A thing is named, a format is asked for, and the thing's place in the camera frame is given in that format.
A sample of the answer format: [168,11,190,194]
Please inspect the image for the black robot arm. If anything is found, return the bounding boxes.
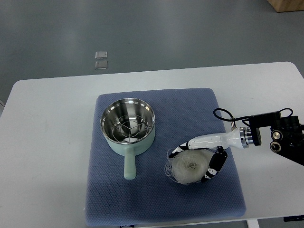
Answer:
[240,108,304,165]

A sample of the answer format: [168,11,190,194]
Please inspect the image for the wire steaming rack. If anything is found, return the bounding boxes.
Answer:
[111,115,152,144]

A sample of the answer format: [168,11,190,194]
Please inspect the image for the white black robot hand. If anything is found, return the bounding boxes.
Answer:
[168,127,247,167]

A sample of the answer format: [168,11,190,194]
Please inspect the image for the upper grey floor plate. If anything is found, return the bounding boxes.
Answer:
[95,51,107,59]

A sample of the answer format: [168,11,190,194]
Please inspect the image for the white table leg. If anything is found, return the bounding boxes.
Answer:
[247,219,260,228]

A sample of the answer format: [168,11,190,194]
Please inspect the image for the blue grey mat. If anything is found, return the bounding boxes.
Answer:
[85,88,246,227]

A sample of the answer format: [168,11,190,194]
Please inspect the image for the white vermicelli nest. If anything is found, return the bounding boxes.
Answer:
[164,149,227,185]

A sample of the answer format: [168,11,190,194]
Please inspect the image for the mint green steel pot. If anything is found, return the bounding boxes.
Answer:
[100,98,155,180]

